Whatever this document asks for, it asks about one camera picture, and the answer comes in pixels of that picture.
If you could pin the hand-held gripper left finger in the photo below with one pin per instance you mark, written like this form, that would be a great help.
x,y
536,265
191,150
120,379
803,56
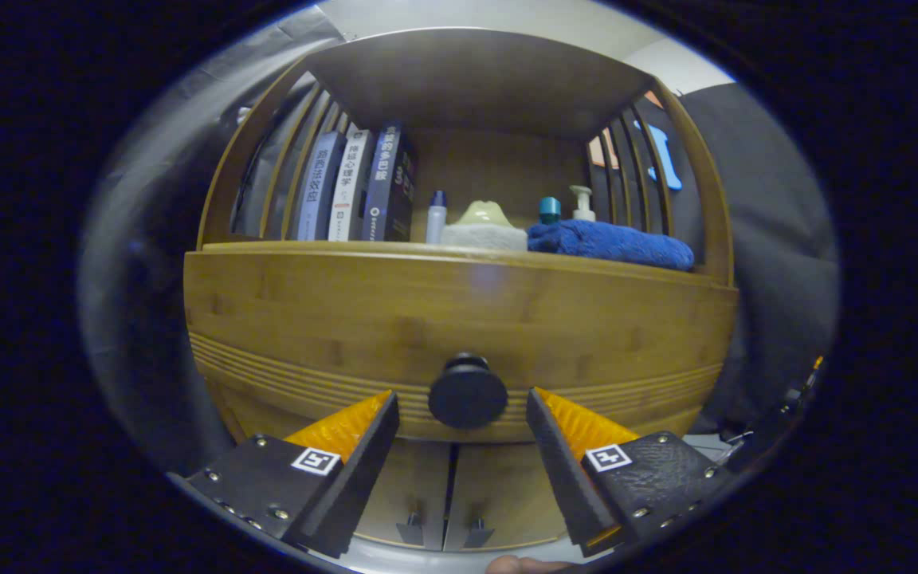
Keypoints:
x,y
355,478

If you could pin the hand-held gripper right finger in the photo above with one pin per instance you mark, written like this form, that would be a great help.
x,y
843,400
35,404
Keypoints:
x,y
570,478

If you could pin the wooden drawer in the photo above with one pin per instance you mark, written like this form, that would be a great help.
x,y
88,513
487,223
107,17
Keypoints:
x,y
347,311

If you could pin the pale green soap grey dish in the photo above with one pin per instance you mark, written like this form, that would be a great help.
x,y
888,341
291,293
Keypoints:
x,y
484,237

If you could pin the wooden cabinet door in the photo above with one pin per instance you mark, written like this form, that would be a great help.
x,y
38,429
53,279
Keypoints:
x,y
411,494
507,494

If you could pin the wooden countertop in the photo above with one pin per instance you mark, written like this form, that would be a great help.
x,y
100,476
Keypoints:
x,y
307,246

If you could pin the wooden cabinet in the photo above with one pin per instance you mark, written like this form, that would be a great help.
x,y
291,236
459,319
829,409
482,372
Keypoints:
x,y
475,80

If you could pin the black device with orange tip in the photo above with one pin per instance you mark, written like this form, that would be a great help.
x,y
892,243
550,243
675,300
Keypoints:
x,y
778,418

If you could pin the blue folded towel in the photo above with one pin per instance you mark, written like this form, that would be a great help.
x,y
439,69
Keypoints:
x,y
610,243

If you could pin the teal bottle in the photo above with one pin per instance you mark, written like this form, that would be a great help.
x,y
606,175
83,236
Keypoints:
x,y
549,209

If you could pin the white bottle blue cap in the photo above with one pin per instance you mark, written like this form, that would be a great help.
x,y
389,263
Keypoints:
x,y
436,219

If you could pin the white pump bottle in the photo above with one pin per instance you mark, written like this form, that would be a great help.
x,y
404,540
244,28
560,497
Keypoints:
x,y
582,203

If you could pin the grey-blue book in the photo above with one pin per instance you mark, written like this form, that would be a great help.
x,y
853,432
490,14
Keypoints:
x,y
319,187

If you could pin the white book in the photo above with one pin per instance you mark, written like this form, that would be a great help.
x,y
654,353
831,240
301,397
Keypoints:
x,y
350,183

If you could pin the dark blue book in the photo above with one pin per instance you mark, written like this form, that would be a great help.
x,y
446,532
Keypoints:
x,y
387,179

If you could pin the black backdrop cloth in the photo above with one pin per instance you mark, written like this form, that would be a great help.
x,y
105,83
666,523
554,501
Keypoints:
x,y
778,239

